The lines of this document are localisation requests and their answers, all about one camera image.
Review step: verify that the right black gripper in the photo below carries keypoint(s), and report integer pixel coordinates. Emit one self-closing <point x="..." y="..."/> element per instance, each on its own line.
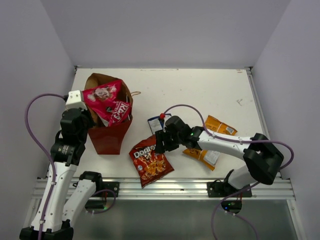
<point x="161" y="136"/>

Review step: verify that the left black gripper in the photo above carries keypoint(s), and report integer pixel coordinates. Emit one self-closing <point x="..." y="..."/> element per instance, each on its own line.
<point x="91" y="121"/>

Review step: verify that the blue snack bag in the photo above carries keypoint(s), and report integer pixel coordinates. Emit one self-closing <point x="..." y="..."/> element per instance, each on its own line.
<point x="155" y="124"/>

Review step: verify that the red Doritos bag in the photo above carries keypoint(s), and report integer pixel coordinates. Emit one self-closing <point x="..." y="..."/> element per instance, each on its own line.
<point x="150" y="166"/>

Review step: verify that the pink snack bag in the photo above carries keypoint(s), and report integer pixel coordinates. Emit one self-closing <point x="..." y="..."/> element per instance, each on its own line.
<point x="105" y="101"/>

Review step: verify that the red paper bag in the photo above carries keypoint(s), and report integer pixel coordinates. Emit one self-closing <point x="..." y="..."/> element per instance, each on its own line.
<point x="108" y="140"/>

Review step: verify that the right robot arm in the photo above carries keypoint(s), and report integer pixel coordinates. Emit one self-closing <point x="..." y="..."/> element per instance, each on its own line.
<point x="262" y="159"/>

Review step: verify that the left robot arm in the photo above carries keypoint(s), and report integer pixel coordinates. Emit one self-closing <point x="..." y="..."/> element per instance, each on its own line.
<point x="57" y="213"/>

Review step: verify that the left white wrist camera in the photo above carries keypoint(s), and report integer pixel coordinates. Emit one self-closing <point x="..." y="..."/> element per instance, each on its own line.
<point x="75" y="100"/>

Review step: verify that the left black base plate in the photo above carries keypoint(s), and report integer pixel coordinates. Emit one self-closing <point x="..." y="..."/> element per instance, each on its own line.
<point x="113" y="186"/>

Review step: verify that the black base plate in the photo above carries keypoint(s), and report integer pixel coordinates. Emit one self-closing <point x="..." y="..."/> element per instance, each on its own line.
<point x="219" y="189"/>
<point x="113" y="186"/>

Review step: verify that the aluminium mounting rail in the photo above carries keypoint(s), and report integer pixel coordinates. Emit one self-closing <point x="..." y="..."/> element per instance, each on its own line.
<point x="192" y="189"/>

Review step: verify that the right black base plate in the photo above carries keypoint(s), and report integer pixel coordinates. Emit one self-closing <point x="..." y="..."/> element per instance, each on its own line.
<point x="219" y="189"/>

